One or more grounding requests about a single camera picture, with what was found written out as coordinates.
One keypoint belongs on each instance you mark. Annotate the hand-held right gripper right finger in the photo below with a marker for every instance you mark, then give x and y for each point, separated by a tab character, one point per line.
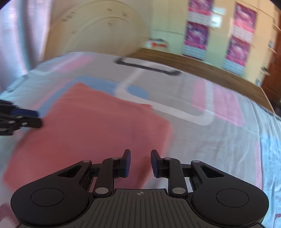
155	165

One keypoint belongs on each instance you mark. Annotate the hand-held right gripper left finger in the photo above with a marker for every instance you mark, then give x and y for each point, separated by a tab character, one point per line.
127	164

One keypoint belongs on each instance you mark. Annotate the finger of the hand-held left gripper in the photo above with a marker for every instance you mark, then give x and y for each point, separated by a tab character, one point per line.
30	123
25	113

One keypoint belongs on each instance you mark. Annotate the pink sweater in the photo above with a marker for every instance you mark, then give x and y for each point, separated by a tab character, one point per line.
98	122

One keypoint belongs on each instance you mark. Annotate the patterned bed sheet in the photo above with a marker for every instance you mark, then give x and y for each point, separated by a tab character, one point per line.
208	153

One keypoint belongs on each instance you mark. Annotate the pale pink curtain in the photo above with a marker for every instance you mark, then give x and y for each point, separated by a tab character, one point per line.
19	32

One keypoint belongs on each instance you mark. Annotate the cream curved headboard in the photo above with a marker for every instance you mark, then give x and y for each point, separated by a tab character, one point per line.
98	26

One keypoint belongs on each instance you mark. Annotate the white orange box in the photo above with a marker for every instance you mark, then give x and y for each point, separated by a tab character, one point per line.
156	44

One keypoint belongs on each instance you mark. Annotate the purple wardrobe poster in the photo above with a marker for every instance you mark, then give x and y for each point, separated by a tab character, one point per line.
237	54
195	39
200	8
244	20

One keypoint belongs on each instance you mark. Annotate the cream wardrobe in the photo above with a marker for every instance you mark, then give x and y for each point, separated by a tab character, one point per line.
169	24

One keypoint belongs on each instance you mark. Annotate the brown wooden door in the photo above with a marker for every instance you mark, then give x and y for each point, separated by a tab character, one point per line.
273	83

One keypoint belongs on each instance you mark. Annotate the cream corner shelf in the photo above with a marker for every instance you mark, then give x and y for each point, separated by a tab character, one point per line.
266	54

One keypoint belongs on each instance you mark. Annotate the wooden bed frame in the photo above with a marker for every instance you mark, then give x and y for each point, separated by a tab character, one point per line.
208	70

